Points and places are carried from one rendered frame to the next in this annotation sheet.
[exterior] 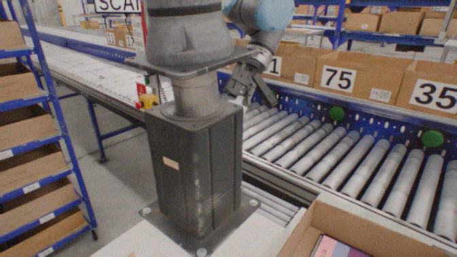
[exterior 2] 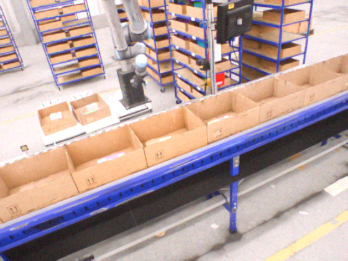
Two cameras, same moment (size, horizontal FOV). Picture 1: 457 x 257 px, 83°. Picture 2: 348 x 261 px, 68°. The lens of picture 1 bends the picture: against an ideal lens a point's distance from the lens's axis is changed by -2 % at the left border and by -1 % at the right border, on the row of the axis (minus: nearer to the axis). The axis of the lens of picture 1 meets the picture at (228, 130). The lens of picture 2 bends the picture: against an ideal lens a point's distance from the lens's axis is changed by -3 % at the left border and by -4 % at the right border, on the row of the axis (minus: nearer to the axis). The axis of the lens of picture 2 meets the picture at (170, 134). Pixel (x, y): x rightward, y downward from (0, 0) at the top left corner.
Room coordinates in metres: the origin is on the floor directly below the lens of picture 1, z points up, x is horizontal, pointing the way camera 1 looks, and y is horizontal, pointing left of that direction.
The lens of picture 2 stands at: (1.98, -1.90, 1.88)
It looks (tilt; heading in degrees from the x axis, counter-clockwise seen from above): 33 degrees down; 118
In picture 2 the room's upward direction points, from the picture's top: 8 degrees counter-clockwise
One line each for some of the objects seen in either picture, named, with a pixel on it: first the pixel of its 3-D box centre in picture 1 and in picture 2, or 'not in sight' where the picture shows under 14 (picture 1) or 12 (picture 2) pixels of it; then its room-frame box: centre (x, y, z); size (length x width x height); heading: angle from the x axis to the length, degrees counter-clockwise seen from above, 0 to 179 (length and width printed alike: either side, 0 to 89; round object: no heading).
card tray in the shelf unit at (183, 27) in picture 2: not in sight; (188, 23); (0.71, 1.40, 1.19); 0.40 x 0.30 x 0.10; 138
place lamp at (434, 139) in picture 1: (432, 139); not in sight; (0.91, -0.82, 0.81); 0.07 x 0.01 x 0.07; 48
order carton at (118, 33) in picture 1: (128, 37); not in sight; (2.89, 1.07, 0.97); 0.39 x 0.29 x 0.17; 49
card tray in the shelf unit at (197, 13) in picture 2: not in sight; (207, 9); (1.06, 1.08, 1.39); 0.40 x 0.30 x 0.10; 137
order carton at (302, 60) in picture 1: (294, 63); (221, 117); (1.58, -0.40, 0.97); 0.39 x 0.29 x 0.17; 48
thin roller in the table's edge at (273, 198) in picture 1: (258, 192); (133, 111); (0.68, -0.10, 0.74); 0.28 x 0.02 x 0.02; 51
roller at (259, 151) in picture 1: (281, 136); not in sight; (1.10, -0.26, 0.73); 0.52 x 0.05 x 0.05; 138
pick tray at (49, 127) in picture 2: not in sight; (56, 117); (0.05, -0.44, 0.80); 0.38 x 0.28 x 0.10; 142
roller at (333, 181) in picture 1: (351, 160); not in sight; (0.88, -0.50, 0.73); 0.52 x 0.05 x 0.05; 138
